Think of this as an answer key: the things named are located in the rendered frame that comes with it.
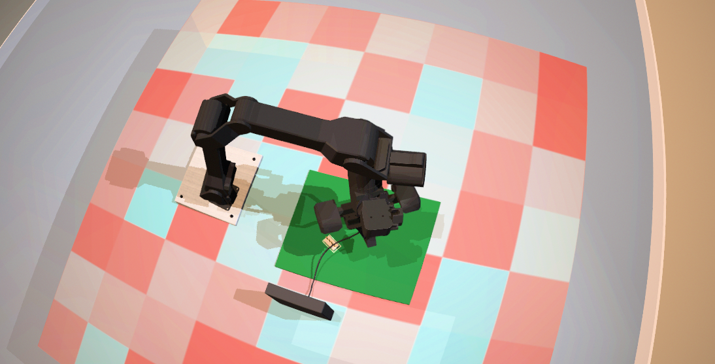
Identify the green circuit board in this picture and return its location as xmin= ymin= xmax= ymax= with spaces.
xmin=275 ymin=170 xmax=441 ymax=305

